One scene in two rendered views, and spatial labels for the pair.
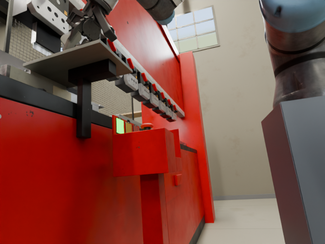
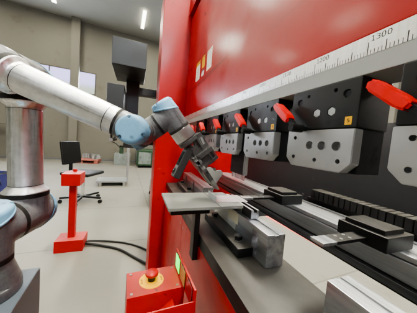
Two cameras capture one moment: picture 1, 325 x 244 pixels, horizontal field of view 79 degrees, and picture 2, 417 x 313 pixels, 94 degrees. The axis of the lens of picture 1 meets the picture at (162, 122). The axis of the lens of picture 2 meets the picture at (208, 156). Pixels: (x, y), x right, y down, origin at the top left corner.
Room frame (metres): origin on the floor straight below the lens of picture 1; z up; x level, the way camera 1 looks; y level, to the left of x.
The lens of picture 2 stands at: (1.13, -0.19, 1.21)
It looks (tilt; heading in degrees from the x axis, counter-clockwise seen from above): 4 degrees down; 142
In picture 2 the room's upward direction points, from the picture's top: 5 degrees clockwise
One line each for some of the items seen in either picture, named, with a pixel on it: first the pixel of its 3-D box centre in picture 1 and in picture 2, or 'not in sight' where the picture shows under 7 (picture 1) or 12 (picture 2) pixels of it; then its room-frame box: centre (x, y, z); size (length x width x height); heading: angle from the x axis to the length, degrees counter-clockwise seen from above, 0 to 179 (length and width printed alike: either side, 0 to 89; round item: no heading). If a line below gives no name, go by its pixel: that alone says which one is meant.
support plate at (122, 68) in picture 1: (81, 68); (200, 200); (0.56, 0.24, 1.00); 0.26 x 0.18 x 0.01; 72
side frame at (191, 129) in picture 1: (173, 133); not in sight; (2.83, -0.14, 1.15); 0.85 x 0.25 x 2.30; 72
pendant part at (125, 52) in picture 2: not in sight; (128, 101); (-0.73, 0.31, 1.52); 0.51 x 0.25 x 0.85; 163
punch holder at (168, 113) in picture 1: (165, 108); not in sight; (1.92, -0.04, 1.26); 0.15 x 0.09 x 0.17; 162
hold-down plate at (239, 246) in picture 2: not in sight; (224, 230); (0.63, 0.31, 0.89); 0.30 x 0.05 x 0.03; 162
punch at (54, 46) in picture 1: (47, 43); (238, 166); (0.61, 0.38, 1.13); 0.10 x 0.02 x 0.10; 162
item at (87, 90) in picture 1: (92, 100); (187, 230); (0.55, 0.20, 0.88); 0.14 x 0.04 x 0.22; 72
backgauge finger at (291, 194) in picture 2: not in sight; (268, 195); (0.65, 0.53, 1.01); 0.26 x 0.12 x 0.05; 72
